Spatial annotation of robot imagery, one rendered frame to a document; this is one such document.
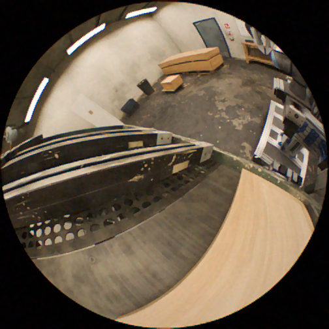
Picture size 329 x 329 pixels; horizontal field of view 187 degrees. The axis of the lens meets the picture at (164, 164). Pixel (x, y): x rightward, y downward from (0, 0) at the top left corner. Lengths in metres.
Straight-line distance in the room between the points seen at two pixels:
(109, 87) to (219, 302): 5.08
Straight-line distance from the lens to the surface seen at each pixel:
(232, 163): 0.51
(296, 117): 0.82
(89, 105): 3.50
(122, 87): 5.06
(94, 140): 0.43
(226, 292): 0.16
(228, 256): 0.16
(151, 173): 0.22
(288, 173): 0.79
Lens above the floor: 1.37
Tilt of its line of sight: 52 degrees down
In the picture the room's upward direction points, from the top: 57 degrees counter-clockwise
